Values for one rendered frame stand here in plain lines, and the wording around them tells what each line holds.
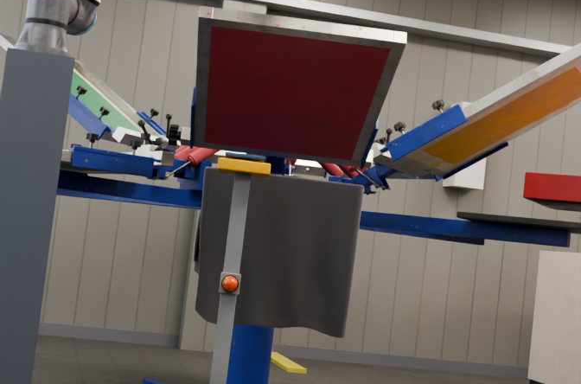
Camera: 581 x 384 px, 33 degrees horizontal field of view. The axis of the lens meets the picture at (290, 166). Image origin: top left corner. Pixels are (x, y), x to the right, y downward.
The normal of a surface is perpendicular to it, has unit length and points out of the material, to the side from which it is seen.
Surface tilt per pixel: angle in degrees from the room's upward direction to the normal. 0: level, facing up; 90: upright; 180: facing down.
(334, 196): 92
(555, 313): 90
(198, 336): 90
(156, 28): 90
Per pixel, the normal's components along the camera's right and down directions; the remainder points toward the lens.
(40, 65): 0.24, -0.05
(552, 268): -0.96, -0.13
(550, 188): -0.44, -0.12
